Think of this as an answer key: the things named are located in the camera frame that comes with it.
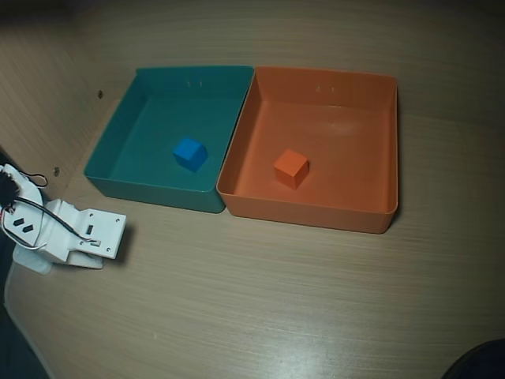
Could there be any red white gripper servo wire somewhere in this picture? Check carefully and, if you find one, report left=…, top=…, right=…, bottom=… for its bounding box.
left=0, top=205, right=45, bottom=252

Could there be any orange cube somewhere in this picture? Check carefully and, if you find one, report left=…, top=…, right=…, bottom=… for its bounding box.
left=273, top=148, right=310, bottom=190

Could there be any teal plastic box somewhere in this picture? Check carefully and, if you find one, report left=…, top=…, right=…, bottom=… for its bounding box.
left=83, top=65, right=255, bottom=215

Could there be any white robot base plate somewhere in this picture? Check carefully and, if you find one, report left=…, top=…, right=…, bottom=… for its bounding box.
left=13, top=246, right=52, bottom=276

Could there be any blue cube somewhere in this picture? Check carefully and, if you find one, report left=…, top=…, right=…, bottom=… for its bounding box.
left=171, top=137, right=209, bottom=174

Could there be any orange plastic box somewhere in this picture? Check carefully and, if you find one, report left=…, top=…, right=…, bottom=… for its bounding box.
left=215, top=65, right=399, bottom=235

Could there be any dark round object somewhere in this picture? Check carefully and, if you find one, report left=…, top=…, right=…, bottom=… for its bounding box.
left=443, top=339, right=505, bottom=379

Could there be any thin arm servo wire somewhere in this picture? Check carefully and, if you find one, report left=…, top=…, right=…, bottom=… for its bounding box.
left=17, top=171, right=49, bottom=186

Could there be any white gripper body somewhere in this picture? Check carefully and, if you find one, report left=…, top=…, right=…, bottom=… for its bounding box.
left=40, top=198, right=83, bottom=264

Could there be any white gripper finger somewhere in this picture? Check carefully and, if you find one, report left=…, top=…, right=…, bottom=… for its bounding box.
left=69, top=252, right=105, bottom=271

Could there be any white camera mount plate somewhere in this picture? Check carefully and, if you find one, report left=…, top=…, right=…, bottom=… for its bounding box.
left=69, top=208, right=128, bottom=261

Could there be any thick black camera cable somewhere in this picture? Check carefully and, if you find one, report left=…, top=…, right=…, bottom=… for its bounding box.
left=14, top=197, right=102, bottom=245

